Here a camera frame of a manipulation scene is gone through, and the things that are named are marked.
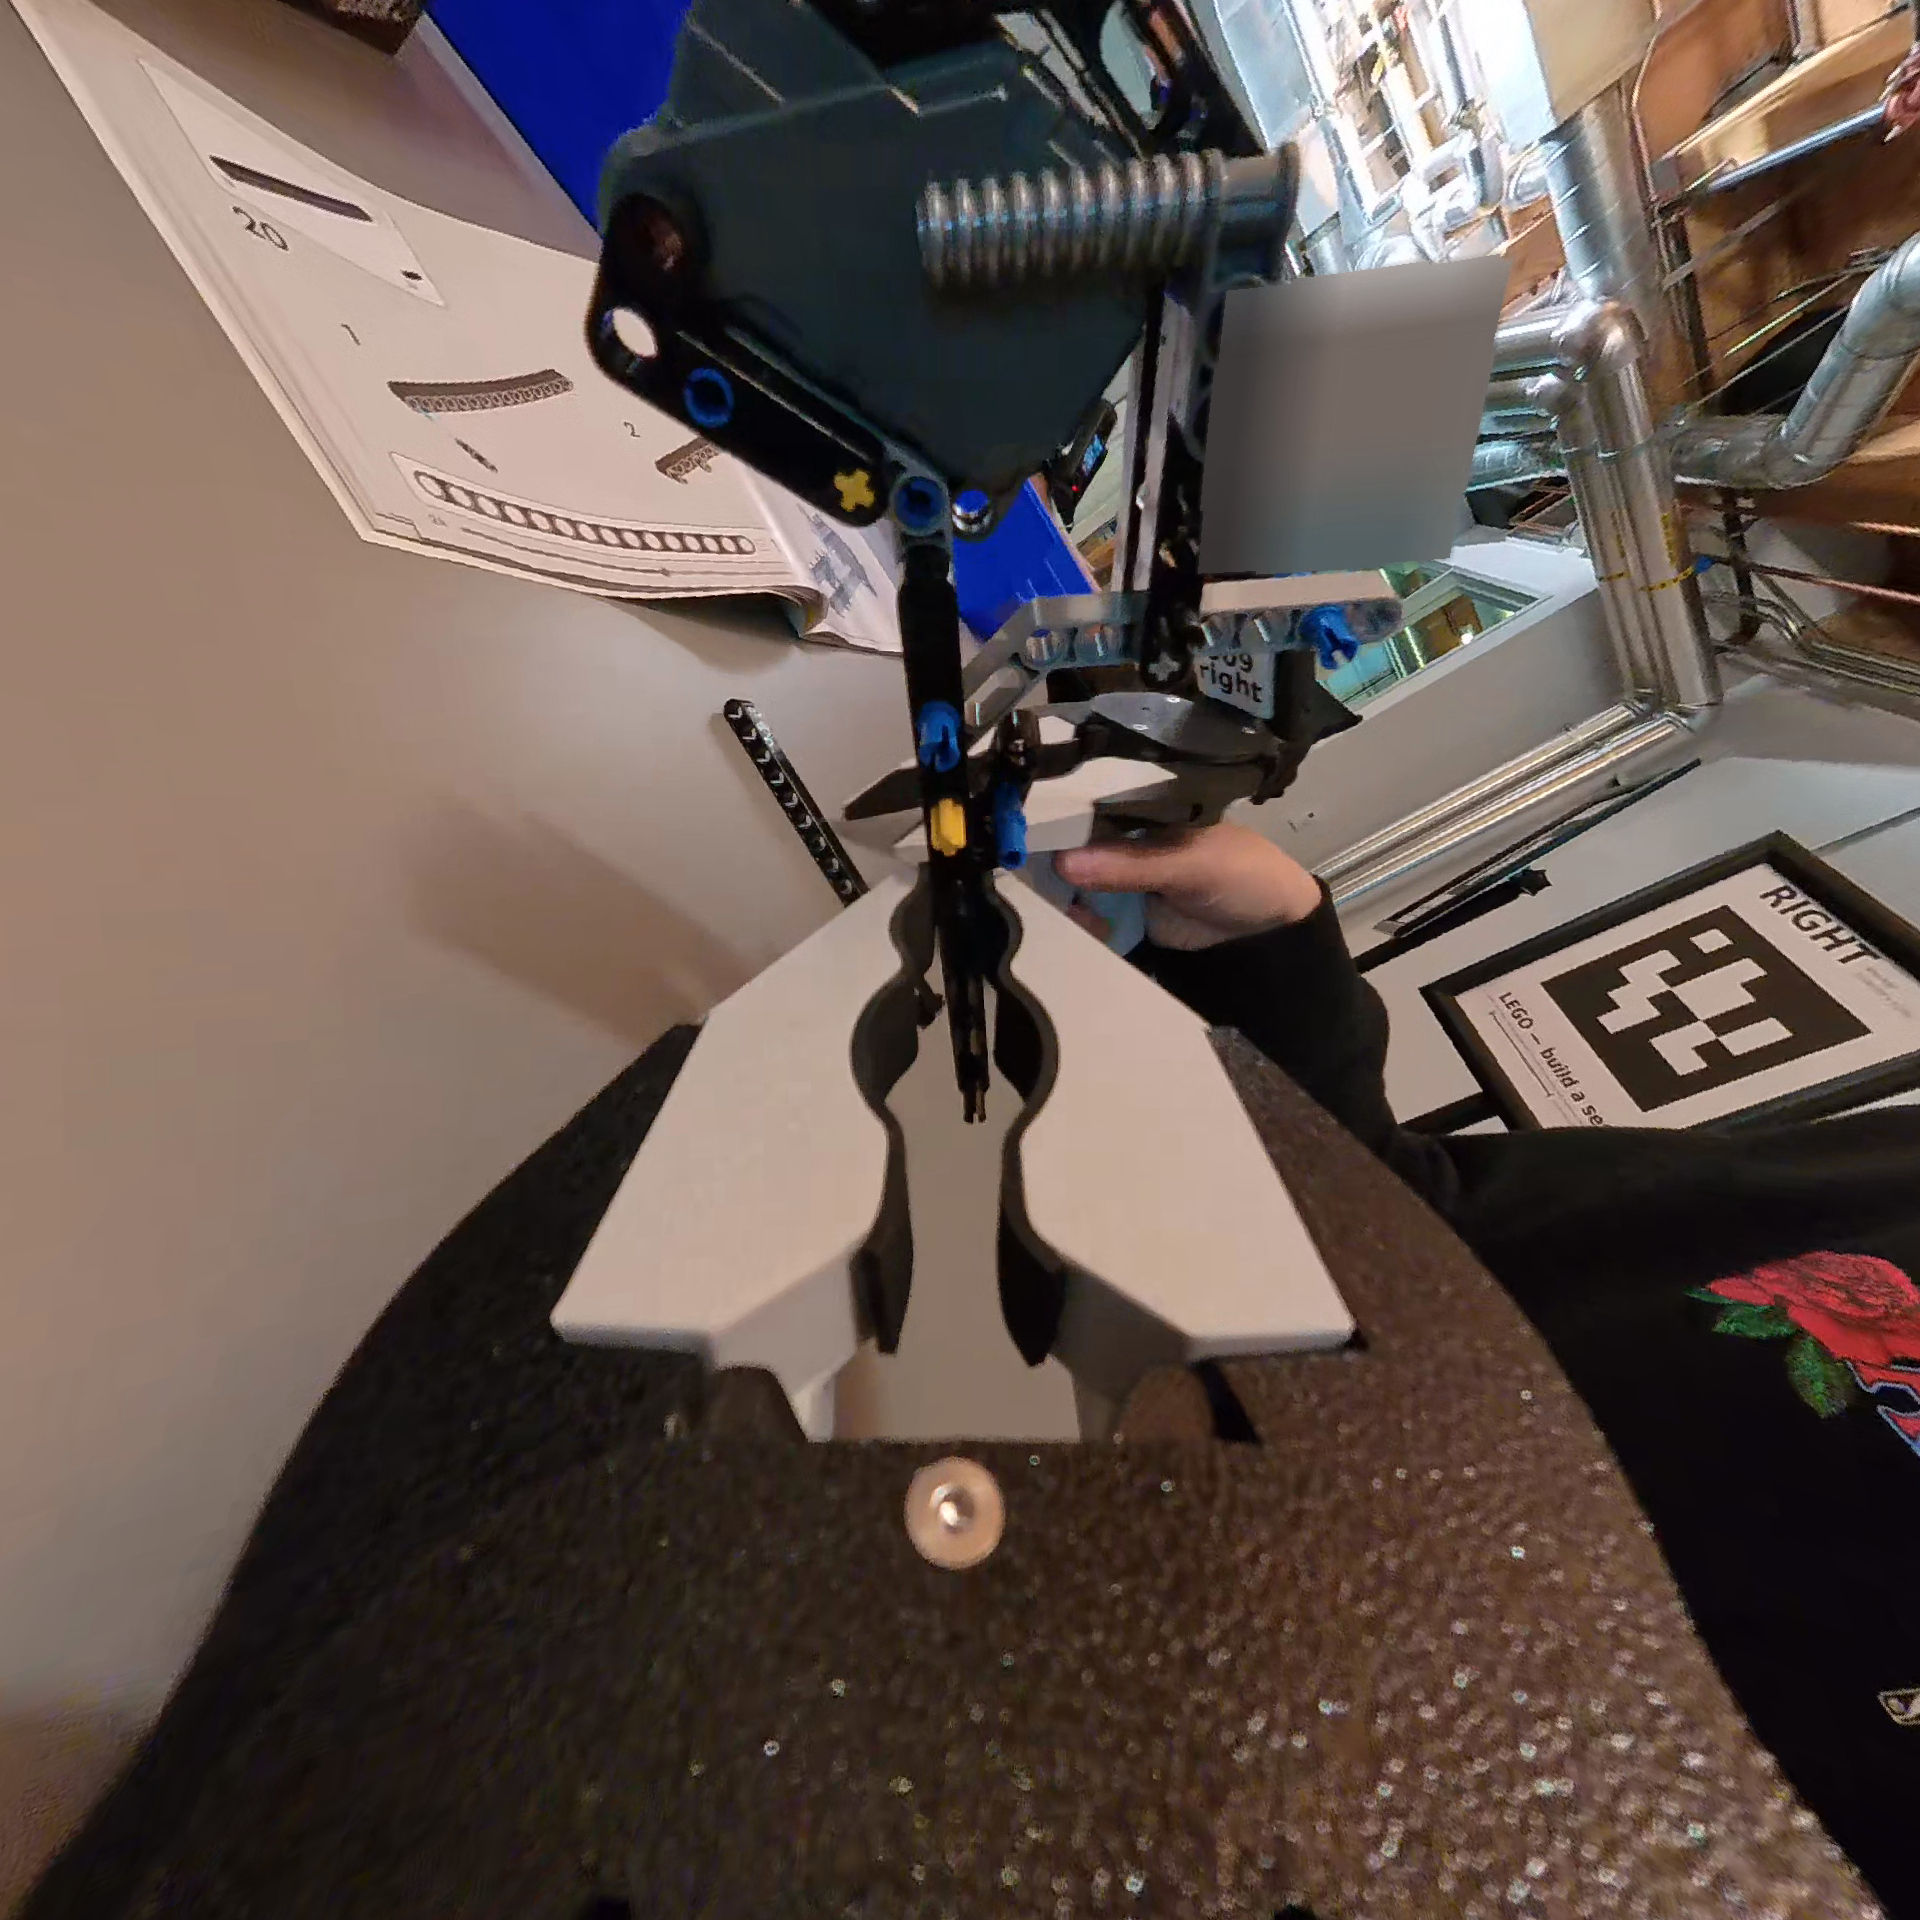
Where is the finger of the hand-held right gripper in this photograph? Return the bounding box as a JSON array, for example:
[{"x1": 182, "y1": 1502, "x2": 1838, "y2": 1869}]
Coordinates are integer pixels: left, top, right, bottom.
[
  {"x1": 898, "y1": 758, "x2": 1160, "y2": 868},
  {"x1": 842, "y1": 719, "x2": 1083, "y2": 822}
]

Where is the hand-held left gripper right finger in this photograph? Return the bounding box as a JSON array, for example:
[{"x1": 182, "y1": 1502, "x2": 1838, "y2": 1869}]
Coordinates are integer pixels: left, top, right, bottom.
[{"x1": 982, "y1": 868, "x2": 1359, "y2": 1442}]

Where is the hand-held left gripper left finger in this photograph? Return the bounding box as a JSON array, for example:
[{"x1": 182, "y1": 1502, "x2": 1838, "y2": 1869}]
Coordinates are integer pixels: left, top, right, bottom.
[{"x1": 548, "y1": 868, "x2": 921, "y2": 1434}]

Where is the long black pinned brick beam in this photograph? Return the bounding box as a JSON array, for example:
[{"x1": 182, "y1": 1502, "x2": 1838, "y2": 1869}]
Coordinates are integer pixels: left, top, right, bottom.
[{"x1": 721, "y1": 696, "x2": 873, "y2": 905}]

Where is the grey black toy brick chassis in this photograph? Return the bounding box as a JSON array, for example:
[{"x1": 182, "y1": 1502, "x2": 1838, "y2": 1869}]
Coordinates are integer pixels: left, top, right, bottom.
[{"x1": 584, "y1": 0, "x2": 1403, "y2": 1128}]

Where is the person's right hand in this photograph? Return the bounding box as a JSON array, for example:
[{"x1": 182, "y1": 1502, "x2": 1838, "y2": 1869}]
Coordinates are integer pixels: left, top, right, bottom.
[{"x1": 1056, "y1": 822, "x2": 1325, "y2": 957}]

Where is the large blue bin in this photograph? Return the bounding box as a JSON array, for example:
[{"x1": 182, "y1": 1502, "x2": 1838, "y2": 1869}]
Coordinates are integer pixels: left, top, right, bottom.
[{"x1": 954, "y1": 485, "x2": 1105, "y2": 638}]

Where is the silver pipe bundle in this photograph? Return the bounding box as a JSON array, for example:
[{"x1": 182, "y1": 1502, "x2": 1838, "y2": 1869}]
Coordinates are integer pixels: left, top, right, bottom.
[{"x1": 1476, "y1": 92, "x2": 1729, "y2": 720}]

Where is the black framed marker sign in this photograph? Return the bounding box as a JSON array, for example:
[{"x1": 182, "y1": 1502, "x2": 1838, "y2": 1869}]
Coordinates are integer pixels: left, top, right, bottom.
[{"x1": 1419, "y1": 831, "x2": 1920, "y2": 1133}]

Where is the person's black printed shirt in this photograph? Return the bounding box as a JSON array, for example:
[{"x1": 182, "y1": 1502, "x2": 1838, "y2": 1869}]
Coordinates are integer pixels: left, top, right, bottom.
[{"x1": 1396, "y1": 1115, "x2": 1920, "y2": 1920}]

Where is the white instruction booklet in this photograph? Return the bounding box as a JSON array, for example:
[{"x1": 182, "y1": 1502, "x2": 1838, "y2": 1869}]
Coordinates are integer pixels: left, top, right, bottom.
[{"x1": 16, "y1": 0, "x2": 907, "y2": 656}]

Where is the blue divided bin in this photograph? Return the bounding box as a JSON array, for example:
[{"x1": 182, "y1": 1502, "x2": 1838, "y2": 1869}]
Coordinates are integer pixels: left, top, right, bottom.
[{"x1": 425, "y1": 0, "x2": 697, "y2": 227}]

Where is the silver ventilation duct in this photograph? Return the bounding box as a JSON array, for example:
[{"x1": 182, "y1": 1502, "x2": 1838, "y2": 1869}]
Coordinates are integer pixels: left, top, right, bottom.
[{"x1": 1667, "y1": 230, "x2": 1920, "y2": 488}]

